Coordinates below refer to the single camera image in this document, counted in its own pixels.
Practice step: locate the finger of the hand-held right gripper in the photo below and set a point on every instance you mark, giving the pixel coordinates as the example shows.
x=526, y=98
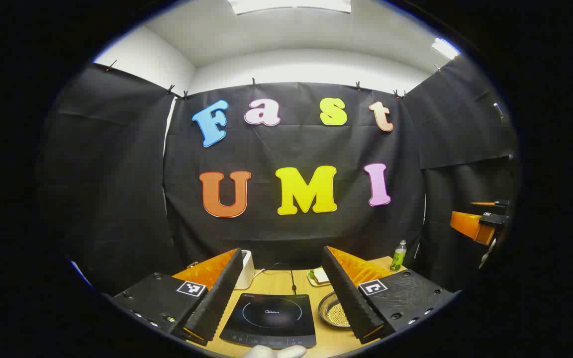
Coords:
x=501, y=203
x=468, y=224

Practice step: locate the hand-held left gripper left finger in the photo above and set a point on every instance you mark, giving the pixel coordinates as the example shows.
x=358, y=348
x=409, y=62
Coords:
x=219, y=293

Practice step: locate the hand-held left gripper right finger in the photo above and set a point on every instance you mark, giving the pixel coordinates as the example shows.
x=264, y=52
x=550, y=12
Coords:
x=348, y=296

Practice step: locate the stainless steel pot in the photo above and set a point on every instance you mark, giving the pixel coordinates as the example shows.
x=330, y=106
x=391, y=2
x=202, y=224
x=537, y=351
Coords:
x=326, y=307

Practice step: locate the black induction cooktop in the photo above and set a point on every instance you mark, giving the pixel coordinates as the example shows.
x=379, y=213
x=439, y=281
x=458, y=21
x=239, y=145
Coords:
x=271, y=318

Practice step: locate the pile of soybeans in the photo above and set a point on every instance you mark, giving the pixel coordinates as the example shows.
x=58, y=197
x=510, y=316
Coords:
x=338, y=315

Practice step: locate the white toaster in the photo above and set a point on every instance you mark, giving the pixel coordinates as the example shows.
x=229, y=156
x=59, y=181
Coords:
x=245, y=271

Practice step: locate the white bread sandwich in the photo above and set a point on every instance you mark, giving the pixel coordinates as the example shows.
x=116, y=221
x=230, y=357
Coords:
x=321, y=275

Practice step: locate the small plate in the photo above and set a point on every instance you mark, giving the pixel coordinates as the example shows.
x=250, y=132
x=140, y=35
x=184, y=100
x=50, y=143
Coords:
x=311, y=279

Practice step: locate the green drink bottle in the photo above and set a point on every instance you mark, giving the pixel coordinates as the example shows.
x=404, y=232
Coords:
x=398, y=258

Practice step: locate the black backdrop cloth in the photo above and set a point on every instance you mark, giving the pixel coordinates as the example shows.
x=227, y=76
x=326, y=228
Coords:
x=291, y=228

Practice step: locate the ceiling light panel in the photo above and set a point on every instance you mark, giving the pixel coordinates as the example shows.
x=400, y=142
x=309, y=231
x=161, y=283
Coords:
x=291, y=5
x=444, y=48

